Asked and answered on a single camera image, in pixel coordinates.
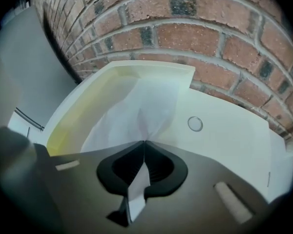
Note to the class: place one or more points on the white refrigerator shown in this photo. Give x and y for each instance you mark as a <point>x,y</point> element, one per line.
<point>27,64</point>

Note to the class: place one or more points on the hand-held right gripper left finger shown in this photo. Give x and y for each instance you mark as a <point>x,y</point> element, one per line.
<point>83,184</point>

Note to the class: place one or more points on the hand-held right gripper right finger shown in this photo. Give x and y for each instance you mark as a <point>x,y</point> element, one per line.
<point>202,179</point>

